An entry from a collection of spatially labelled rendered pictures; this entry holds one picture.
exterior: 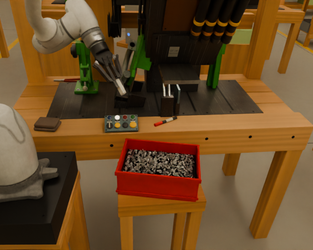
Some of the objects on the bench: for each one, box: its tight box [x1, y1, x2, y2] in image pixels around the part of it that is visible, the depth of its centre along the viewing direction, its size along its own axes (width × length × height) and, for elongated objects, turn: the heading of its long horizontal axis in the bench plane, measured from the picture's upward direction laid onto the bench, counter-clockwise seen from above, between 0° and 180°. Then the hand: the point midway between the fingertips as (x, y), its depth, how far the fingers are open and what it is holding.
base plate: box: [46, 80, 264, 120], centre depth 158 cm, size 42×110×2 cm, turn 94°
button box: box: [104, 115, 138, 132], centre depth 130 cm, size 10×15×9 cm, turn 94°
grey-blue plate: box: [173, 84, 180, 115], centre depth 141 cm, size 10×2×14 cm, turn 4°
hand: (119, 87), depth 122 cm, fingers closed
